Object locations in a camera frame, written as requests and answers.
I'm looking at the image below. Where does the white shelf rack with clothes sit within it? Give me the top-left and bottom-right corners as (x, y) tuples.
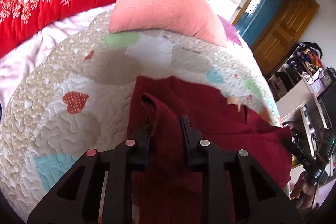
(268, 42), (336, 101)

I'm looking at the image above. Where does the cluttered shelf unit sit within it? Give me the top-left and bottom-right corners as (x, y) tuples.
(276, 74), (336, 159)

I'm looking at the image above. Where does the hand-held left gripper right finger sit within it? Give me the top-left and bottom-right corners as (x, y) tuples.
(180, 115), (305, 224)

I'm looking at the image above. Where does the red floral comforter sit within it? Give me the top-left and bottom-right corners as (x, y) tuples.
(0, 0), (124, 59)

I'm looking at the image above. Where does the person's right hand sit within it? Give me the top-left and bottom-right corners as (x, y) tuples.
(290, 170), (319, 214)

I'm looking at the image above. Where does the wooden door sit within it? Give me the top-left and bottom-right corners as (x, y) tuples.
(252, 0), (319, 75)

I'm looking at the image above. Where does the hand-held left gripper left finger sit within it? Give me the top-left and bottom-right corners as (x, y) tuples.
(27, 130), (153, 224)

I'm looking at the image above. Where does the purple cloth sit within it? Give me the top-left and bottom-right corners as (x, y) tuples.
(219, 17), (243, 46)

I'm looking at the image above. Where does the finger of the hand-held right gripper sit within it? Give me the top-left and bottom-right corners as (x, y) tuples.
(283, 132), (319, 174)

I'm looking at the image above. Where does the black monitor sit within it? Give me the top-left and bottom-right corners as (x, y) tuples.
(319, 88), (336, 130)

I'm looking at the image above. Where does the heart patterned quilt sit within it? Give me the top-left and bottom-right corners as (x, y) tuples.
(0, 10), (281, 224)

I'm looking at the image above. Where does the dark red fleece sweater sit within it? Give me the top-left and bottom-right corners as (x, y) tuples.
(126, 76), (293, 224)

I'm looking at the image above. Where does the pink pillow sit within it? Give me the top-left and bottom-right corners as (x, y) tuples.
(109, 0), (227, 47)

